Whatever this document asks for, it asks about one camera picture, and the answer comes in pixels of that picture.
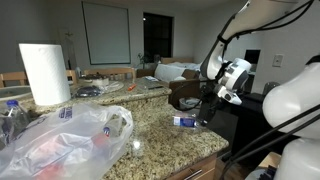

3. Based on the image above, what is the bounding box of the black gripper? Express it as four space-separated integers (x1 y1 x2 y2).
199 81 222 126

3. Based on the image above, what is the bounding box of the translucent white plastic bag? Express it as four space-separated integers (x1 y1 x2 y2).
0 103 135 180

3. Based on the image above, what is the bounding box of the grey trash bin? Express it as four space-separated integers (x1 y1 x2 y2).
178 97 203 112

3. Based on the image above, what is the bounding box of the black low cabinet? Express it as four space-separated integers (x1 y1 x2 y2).
229 92 296 168

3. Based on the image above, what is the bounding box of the white bedding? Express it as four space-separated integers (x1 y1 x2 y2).
153 61 203 83

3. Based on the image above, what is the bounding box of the wooden base cabinet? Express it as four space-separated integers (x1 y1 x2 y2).
164 153 219 180

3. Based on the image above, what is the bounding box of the wooden headboard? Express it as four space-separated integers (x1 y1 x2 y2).
160 57 195 65

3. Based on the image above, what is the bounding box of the grey metal canister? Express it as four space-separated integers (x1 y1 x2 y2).
262 81 281 97

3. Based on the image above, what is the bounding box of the white paper sheet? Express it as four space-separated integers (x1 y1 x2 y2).
144 75 160 83

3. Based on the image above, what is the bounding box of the black computer monitor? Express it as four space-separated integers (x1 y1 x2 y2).
243 49 262 65

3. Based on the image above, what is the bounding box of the light wooden board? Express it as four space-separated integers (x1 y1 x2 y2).
258 151 283 169

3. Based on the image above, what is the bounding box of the green house plant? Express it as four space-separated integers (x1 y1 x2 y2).
138 52 153 70

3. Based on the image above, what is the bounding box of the dark window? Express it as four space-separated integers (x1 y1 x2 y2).
143 12 174 64

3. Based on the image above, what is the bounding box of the white round placemat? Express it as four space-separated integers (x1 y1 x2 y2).
99 81 125 94

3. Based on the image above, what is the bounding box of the wide wooden slatted chair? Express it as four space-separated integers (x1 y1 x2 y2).
83 67 138 81

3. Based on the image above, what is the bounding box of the white bowl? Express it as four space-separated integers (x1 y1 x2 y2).
79 74 111 88

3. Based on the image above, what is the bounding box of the dark glass lid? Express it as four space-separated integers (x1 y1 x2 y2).
74 85 103 98

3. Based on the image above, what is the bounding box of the white projector screen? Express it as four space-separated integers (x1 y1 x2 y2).
82 1 132 66

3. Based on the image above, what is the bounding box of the white paper towel roll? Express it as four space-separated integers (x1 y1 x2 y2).
18 43 72 106

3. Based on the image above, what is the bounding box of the white light switch plate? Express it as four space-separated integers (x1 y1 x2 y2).
272 54 285 69

